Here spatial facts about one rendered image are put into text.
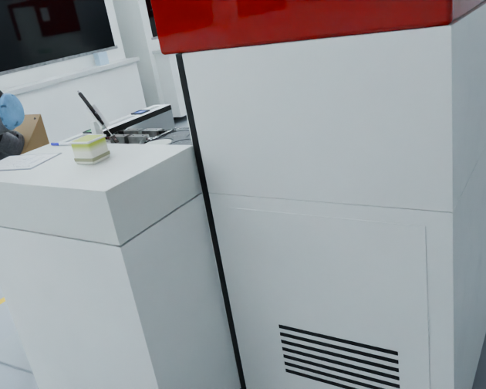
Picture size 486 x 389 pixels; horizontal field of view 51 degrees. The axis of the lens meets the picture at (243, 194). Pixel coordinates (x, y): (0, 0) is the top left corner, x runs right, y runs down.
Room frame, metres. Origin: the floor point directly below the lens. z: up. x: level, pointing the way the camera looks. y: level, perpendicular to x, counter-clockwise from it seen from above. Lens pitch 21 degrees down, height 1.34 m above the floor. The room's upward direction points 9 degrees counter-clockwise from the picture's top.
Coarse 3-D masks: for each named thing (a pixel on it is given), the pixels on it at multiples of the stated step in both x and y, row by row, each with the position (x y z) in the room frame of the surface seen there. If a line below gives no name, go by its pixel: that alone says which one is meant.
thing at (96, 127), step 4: (88, 108) 1.57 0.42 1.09; (96, 108) 1.59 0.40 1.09; (100, 112) 1.59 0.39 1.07; (92, 116) 1.56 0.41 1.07; (100, 116) 1.58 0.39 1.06; (96, 120) 1.56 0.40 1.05; (104, 120) 1.58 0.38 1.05; (92, 124) 1.57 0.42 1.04; (96, 124) 1.58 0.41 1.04; (100, 124) 1.55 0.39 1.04; (104, 124) 1.57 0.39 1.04; (108, 124) 1.57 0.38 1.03; (92, 128) 1.58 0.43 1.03; (96, 128) 1.57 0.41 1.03; (100, 128) 1.55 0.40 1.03; (104, 128) 1.57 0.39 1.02; (92, 132) 1.58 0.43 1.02; (96, 132) 1.57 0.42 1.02; (100, 132) 1.58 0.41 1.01
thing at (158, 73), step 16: (128, 0) 6.39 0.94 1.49; (144, 0) 6.40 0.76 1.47; (128, 16) 6.42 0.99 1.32; (144, 16) 6.35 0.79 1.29; (128, 32) 6.45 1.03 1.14; (144, 32) 6.31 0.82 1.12; (128, 48) 6.49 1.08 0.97; (144, 48) 6.34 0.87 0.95; (144, 64) 6.37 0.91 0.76; (160, 64) 6.33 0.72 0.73; (176, 64) 6.33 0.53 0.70; (144, 80) 6.40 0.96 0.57; (160, 80) 6.36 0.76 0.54; (176, 80) 6.28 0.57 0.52; (144, 96) 6.44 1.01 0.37; (160, 96) 6.34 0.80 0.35; (176, 96) 6.25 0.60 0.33; (176, 112) 6.28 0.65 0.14
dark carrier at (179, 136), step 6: (168, 132) 1.92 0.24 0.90; (174, 132) 1.91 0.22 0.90; (180, 132) 1.89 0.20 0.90; (186, 132) 1.87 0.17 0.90; (156, 138) 1.85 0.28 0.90; (162, 138) 1.83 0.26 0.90; (168, 138) 1.82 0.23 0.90; (174, 138) 1.80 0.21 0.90; (180, 138) 1.79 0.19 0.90; (186, 138) 1.77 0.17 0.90; (174, 144) 1.72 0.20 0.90; (180, 144) 1.71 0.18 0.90; (186, 144) 1.69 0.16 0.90; (192, 144) 1.67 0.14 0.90
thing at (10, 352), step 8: (8, 336) 2.10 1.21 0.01; (16, 336) 2.08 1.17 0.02; (0, 344) 2.04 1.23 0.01; (8, 344) 2.02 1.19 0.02; (16, 344) 2.01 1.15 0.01; (0, 352) 1.97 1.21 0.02; (8, 352) 1.96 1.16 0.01; (16, 352) 1.95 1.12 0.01; (24, 352) 1.94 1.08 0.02; (0, 360) 1.91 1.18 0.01; (8, 360) 1.90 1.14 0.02; (16, 360) 1.89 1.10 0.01; (24, 360) 1.88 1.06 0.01; (16, 368) 1.85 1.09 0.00; (24, 368) 1.83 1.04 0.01
